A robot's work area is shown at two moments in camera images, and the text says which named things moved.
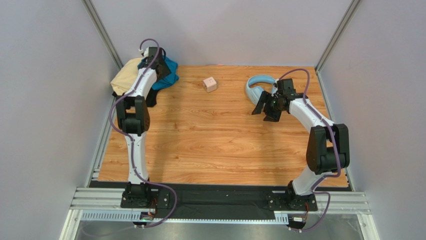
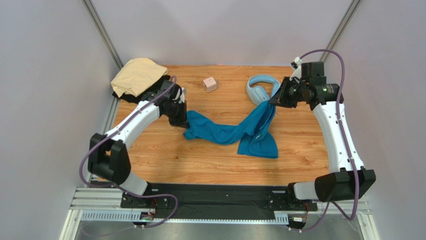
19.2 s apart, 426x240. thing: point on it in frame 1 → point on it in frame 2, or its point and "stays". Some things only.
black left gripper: (166, 69) → (182, 121)
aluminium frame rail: (104, 205) stays
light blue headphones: (254, 93) stays
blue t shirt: (167, 79) → (253, 133)
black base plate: (213, 196) stays
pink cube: (210, 84) stays
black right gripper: (268, 106) → (284, 94)
